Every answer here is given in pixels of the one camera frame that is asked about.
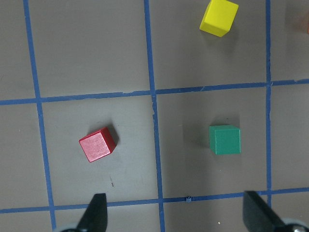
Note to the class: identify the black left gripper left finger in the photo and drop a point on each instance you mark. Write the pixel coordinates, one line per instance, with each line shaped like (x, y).
(95, 218)

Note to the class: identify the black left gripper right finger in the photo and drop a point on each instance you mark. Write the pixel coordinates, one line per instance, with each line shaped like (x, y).
(258, 216)

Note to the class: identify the red wooden block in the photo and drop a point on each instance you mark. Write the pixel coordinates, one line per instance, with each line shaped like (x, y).
(97, 144)

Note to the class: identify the green wooden block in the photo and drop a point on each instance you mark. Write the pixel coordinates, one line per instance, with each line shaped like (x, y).
(225, 139)

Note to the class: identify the yellow wooden block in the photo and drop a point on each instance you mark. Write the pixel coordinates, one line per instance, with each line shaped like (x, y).
(219, 17)

